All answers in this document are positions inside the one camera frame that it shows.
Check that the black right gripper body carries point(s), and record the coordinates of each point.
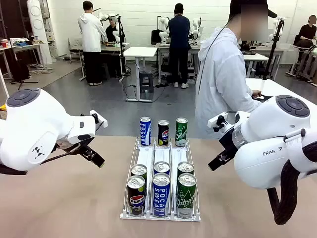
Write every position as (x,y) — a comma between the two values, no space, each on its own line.
(229,145)

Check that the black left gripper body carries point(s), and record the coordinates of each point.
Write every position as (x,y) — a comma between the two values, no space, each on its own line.
(69,146)

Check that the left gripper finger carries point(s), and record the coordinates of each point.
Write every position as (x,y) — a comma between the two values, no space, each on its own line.
(92,160)
(95,155)

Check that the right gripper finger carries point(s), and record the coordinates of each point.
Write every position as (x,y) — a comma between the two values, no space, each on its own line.
(223,160)
(218,158)

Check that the black Pepsi can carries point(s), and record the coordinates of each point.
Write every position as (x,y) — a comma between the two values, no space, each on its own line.
(138,169)
(136,198)
(163,134)

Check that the blue Pocari Sweat can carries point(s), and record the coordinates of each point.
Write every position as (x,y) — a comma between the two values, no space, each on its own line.
(161,198)
(145,131)
(161,166)

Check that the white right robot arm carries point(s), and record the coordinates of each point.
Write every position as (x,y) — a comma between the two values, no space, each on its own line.
(260,153)

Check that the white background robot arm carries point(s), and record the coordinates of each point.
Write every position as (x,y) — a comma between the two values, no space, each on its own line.
(275,29)

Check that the person's right forearm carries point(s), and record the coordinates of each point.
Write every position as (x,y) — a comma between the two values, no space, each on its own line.
(247,88)

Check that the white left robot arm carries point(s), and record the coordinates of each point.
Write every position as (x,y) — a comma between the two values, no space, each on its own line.
(32,124)

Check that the person in white hoodie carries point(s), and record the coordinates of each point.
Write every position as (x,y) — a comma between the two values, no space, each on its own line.
(218,74)

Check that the seated person in black top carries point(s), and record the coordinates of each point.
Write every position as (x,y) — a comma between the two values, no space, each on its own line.
(307,32)

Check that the person's right hand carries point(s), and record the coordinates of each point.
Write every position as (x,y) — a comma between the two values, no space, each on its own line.
(256,94)

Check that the green Chilsung cider can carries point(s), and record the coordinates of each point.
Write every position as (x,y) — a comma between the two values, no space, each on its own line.
(181,134)
(185,167)
(185,198)

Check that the large white table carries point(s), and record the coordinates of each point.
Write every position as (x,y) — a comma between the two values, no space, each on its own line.
(272,86)

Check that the yellow plastic crate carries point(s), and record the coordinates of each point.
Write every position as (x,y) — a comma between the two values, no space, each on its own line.
(3,107)

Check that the black tripod stand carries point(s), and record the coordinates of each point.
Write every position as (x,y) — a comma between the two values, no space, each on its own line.
(21,72)

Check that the gray plastic stool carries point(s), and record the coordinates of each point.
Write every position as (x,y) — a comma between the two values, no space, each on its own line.
(146,79)

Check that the gray workbench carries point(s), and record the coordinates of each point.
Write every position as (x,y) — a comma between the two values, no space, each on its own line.
(111,46)

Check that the cluttered white side table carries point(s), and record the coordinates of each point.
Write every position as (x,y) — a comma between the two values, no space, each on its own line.
(24,45)

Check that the white height-adjustable desk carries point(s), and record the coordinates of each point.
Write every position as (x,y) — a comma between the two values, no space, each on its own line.
(140,52)

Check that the bystander in white hoodie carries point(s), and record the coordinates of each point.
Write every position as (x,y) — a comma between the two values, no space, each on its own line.
(91,32)

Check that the red cup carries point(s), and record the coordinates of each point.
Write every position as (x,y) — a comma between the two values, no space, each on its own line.
(4,43)

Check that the bystander in navy top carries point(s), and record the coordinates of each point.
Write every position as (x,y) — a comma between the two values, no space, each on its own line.
(179,32)

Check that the seated bystander in black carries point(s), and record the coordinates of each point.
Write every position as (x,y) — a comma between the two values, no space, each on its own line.
(112,31)

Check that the white tower air conditioner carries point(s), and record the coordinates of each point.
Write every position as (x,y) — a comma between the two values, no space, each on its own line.
(37,24)

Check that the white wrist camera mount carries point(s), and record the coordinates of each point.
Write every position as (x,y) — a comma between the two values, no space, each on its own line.
(227,121)
(100,120)

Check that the black camera tripod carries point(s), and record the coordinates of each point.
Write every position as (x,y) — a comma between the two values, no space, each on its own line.
(272,54)

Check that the black camera pole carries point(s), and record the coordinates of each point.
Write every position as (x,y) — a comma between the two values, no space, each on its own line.
(121,49)

